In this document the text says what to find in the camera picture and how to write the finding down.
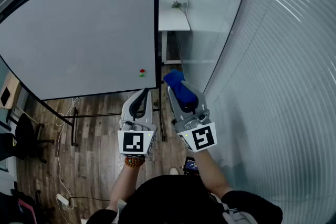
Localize blue cloth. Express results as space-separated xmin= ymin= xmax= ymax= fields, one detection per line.
xmin=162 ymin=69 xmax=199 ymax=111

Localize black office chair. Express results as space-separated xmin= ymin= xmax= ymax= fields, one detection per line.
xmin=0 ymin=132 xmax=18 ymax=162
xmin=14 ymin=112 xmax=55 ymax=165
xmin=0 ymin=188 xmax=56 ymax=224

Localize small black screen device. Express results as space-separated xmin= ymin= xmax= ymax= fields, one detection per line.
xmin=183 ymin=156 xmax=200 ymax=176

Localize white cable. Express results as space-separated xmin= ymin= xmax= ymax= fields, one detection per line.
xmin=54 ymin=97 xmax=79 ymax=210

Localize person's left forearm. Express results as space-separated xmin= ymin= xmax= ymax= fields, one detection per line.
xmin=109 ymin=162 xmax=146 ymax=212

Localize pink folder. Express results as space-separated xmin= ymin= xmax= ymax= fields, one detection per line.
xmin=18 ymin=199 xmax=37 ymax=224

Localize person's right forearm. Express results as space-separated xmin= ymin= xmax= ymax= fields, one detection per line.
xmin=195 ymin=149 xmax=234 ymax=200

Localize white table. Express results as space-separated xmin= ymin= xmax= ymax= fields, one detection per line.
xmin=158 ymin=0 xmax=192 ymax=65

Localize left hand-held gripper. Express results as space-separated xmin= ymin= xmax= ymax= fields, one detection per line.
xmin=117 ymin=88 xmax=159 ymax=159

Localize green plant sprig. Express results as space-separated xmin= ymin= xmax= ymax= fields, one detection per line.
xmin=172 ymin=0 xmax=188 ymax=13

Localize black power cable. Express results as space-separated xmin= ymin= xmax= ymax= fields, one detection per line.
xmin=68 ymin=196 xmax=111 ymax=202

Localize wooden bead bracelet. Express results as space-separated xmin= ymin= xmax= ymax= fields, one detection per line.
xmin=124 ymin=156 xmax=146 ymax=168

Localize white window blinds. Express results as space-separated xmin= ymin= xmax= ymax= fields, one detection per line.
xmin=204 ymin=0 xmax=336 ymax=224

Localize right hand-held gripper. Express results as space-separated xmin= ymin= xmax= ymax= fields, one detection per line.
xmin=166 ymin=80 xmax=218 ymax=153

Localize grey backpack strap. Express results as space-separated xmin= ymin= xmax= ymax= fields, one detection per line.
xmin=115 ymin=199 xmax=127 ymax=224
xmin=209 ymin=193 xmax=259 ymax=224

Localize light wooden desk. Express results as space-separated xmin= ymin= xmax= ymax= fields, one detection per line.
xmin=0 ymin=72 xmax=23 ymax=110

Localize person's black clothing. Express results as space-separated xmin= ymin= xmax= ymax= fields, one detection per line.
xmin=86 ymin=175 xmax=284 ymax=224

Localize white power strip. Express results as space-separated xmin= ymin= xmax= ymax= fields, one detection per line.
xmin=56 ymin=193 xmax=70 ymax=207

